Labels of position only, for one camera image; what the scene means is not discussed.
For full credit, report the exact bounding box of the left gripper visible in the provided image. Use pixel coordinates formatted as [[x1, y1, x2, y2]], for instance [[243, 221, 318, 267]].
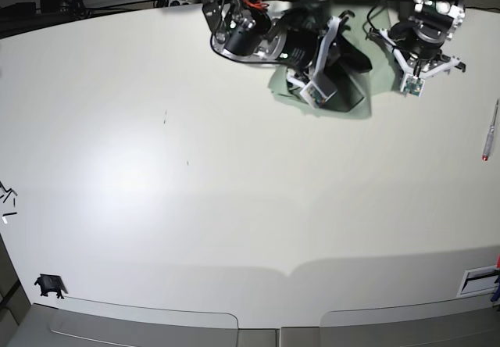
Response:
[[378, 20, 466, 79]]

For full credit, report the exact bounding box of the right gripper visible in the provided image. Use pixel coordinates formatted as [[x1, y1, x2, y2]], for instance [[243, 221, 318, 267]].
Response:
[[273, 10, 372, 113]]

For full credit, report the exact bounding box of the light green T-shirt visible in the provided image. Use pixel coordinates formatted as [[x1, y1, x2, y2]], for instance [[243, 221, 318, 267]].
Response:
[[268, 4, 398, 120]]

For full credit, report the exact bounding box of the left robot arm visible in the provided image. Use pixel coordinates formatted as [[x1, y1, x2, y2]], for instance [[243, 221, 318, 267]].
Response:
[[377, 0, 466, 79]]

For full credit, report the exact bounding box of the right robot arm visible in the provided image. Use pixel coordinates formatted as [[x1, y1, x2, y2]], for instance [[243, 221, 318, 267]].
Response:
[[201, 0, 372, 113]]

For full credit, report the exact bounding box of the white power strip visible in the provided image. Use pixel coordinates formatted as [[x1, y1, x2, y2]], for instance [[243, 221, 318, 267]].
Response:
[[168, 0, 192, 7]]

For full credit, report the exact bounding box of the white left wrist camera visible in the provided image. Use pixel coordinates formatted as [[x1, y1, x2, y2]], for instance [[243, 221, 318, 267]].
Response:
[[400, 73, 425, 98]]

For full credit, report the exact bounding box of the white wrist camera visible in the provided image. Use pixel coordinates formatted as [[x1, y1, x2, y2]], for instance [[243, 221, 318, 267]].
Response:
[[400, 73, 425, 98], [299, 73, 338, 109]]

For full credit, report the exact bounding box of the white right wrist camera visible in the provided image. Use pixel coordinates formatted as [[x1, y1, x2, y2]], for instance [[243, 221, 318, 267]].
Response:
[[299, 73, 338, 109]]

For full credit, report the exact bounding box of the black clamp bracket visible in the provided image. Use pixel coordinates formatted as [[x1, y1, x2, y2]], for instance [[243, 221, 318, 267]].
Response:
[[34, 274, 68, 299]]

